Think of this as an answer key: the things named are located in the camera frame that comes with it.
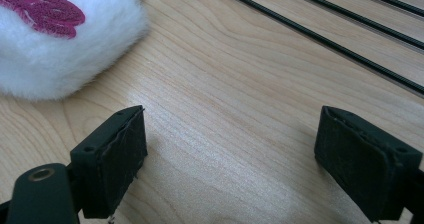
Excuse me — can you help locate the white fluffy plush toy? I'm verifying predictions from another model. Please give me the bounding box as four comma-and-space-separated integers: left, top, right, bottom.
0, 0, 151, 102

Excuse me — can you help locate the black wire rack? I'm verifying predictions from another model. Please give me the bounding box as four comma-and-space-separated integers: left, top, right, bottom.
213, 0, 424, 97

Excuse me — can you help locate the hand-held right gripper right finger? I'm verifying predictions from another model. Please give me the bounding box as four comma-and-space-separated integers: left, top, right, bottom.
313, 105, 424, 223

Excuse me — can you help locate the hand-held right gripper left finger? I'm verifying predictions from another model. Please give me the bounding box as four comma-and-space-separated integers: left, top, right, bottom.
69, 104, 149, 220

